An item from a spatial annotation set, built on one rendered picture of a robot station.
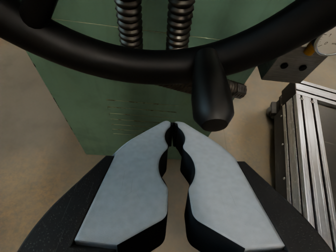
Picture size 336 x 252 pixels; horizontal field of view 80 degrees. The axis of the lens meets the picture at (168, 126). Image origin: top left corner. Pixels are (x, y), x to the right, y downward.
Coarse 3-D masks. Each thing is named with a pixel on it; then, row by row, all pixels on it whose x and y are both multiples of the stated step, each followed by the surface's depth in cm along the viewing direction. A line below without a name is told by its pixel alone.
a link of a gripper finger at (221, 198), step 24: (192, 144) 10; (216, 144) 10; (192, 168) 9; (216, 168) 9; (240, 168) 9; (192, 192) 8; (216, 192) 8; (240, 192) 8; (192, 216) 7; (216, 216) 7; (240, 216) 7; (264, 216) 7; (192, 240) 7; (216, 240) 6; (240, 240) 6; (264, 240) 6
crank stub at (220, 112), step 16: (208, 48) 14; (208, 64) 13; (192, 80) 13; (208, 80) 12; (224, 80) 12; (192, 96) 12; (208, 96) 11; (224, 96) 11; (192, 112) 12; (208, 112) 11; (224, 112) 11; (208, 128) 12
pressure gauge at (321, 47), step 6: (330, 30) 26; (318, 36) 27; (324, 36) 27; (330, 36) 27; (312, 42) 29; (318, 42) 28; (324, 42) 28; (330, 42) 28; (306, 48) 32; (312, 48) 31; (318, 48) 29; (324, 48) 29; (330, 48) 29; (306, 54) 32; (318, 54) 29; (324, 54) 29; (330, 54) 29
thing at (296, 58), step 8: (296, 48) 32; (304, 48) 32; (280, 56) 33; (288, 56) 33; (296, 56) 33; (304, 56) 33; (312, 56) 33; (320, 56) 33; (264, 64) 37; (272, 64) 35; (280, 64) 35; (288, 64) 35; (296, 64) 35; (304, 64) 35; (312, 64) 35; (264, 72) 37; (272, 72) 37; (280, 72) 36; (288, 72) 36; (296, 72) 36; (304, 72) 36; (272, 80) 38; (280, 80) 38; (288, 80) 38; (296, 80) 38
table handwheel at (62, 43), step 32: (0, 0) 12; (32, 0) 12; (320, 0) 11; (0, 32) 13; (32, 32) 13; (64, 32) 14; (256, 32) 14; (288, 32) 13; (320, 32) 13; (64, 64) 15; (96, 64) 15; (128, 64) 15; (160, 64) 16; (192, 64) 15; (224, 64) 15; (256, 64) 15
